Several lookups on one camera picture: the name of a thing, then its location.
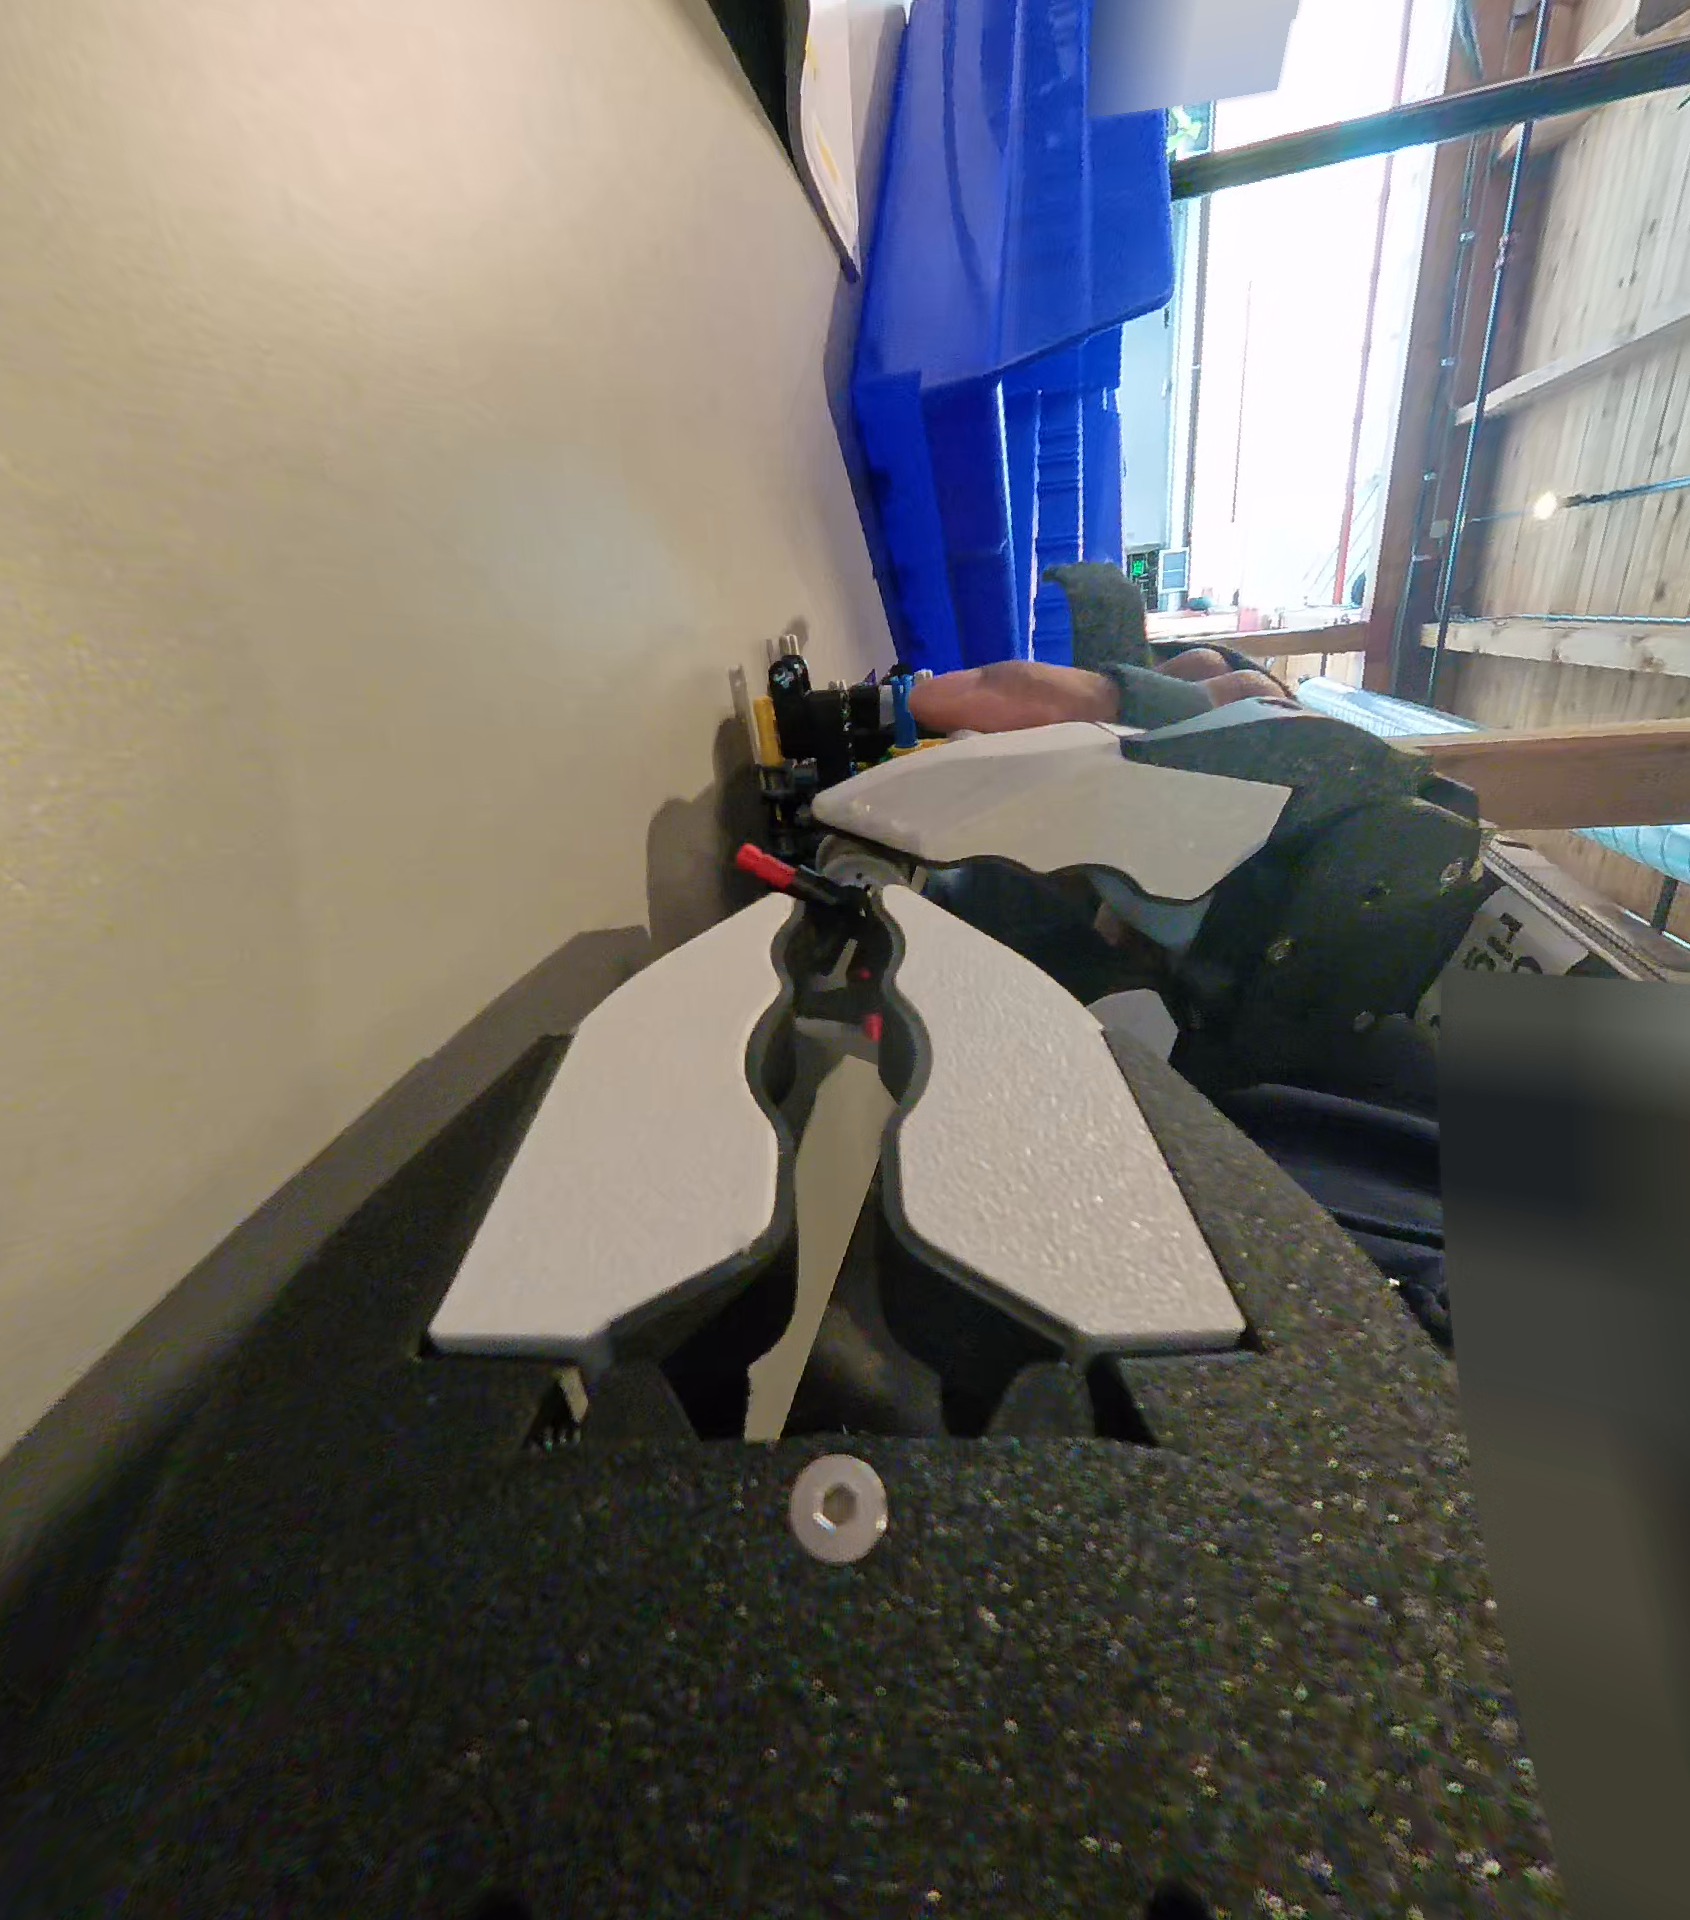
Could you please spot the blue plastic storage bin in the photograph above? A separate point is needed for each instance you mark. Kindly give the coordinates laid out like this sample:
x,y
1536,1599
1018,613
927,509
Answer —
x,y
935,510
1025,181

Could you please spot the wooden beam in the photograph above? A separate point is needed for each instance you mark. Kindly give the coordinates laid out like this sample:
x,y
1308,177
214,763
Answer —
x,y
1610,772

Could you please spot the person's right hand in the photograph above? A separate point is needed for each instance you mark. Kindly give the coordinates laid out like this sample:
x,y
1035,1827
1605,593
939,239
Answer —
x,y
1010,698

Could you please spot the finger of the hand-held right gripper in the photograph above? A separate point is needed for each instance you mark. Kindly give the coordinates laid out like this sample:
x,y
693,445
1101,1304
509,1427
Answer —
x,y
1054,811
1153,909

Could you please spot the black steel beam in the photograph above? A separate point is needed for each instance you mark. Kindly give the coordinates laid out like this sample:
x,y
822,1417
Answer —
x,y
1461,105

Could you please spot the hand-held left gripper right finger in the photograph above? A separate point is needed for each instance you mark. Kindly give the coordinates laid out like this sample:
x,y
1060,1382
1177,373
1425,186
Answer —
x,y
1054,1170

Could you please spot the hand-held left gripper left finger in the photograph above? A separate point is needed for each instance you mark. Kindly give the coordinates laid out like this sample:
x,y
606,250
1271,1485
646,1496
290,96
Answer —
x,y
634,1170

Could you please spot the green digital display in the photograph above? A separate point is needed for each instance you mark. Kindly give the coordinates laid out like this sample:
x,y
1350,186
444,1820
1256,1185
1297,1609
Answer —
x,y
1153,578

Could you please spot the multicoloured lego model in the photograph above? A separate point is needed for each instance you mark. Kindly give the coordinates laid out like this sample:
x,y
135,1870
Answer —
x,y
822,713

